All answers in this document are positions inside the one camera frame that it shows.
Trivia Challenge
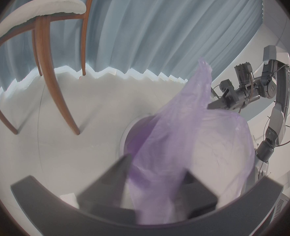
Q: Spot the pale blue curtain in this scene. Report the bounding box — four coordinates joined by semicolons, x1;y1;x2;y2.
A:
0;0;264;100

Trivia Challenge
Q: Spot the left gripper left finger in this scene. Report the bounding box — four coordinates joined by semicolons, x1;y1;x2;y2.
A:
77;153;138;225

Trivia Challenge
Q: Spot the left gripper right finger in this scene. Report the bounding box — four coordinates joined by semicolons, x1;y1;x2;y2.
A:
181;171;218;218

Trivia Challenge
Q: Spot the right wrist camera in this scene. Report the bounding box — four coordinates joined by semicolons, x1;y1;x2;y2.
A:
219;80;235;94

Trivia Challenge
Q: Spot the purple plastic bag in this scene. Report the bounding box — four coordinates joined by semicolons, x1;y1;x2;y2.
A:
113;57;255;226

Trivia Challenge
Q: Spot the white cushioned wooden chair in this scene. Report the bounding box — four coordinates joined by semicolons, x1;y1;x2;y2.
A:
0;0;98;135

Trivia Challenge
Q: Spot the white trash bin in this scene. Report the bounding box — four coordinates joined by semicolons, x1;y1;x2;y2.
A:
119;114;175;179

